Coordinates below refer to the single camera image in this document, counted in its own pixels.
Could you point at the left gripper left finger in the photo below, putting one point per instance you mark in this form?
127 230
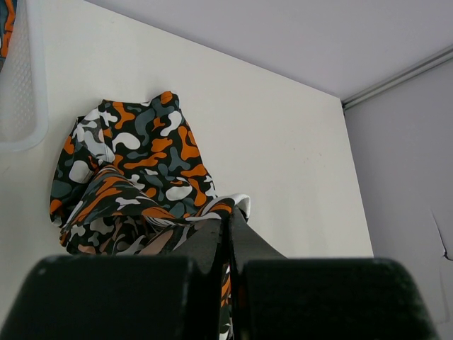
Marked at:
189 286

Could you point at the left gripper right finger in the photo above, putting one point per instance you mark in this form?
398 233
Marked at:
247 250

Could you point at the orange black camo shorts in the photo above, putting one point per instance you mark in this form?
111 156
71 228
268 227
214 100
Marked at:
130 181

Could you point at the blue orange patterned shorts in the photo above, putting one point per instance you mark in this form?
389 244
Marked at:
7 19

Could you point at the white plastic basket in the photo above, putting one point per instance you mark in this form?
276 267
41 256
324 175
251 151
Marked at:
24 108

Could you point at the right aluminium frame post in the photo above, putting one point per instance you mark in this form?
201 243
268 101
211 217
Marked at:
411 72

